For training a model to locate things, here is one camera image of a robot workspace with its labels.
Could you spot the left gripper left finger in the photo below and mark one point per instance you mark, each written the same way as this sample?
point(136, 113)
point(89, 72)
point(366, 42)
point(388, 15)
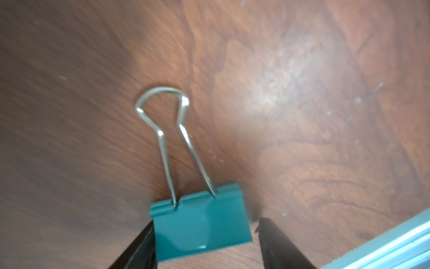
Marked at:
point(141, 254)

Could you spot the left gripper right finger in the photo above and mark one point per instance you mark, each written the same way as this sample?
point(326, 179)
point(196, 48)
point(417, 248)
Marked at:
point(278, 251)

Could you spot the teal binder clip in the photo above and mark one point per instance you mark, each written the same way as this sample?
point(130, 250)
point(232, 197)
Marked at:
point(200, 222)

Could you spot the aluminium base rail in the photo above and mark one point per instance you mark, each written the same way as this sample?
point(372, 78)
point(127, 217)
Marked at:
point(407, 246)

